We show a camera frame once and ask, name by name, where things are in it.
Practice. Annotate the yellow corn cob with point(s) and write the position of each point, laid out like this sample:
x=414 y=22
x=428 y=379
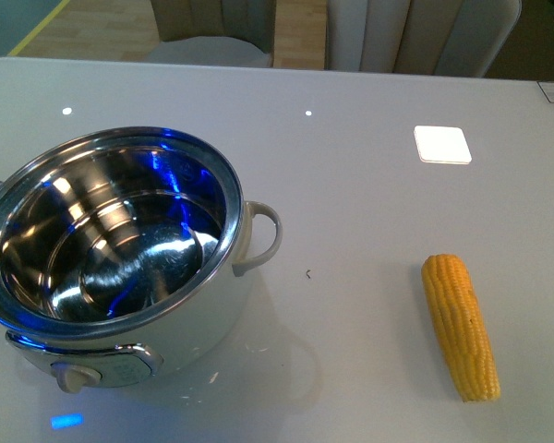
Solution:
x=460 y=329

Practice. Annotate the white electric cooking pot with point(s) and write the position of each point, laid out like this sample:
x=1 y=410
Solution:
x=124 y=255

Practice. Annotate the left beige upholstered chair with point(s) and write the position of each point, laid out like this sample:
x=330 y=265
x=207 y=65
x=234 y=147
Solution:
x=214 y=33

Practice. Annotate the beige upholstered chair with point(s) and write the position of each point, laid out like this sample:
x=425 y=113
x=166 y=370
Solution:
x=214 y=33
x=438 y=38

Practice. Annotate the right beige upholstered chair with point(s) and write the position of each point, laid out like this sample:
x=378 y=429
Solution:
x=438 y=38

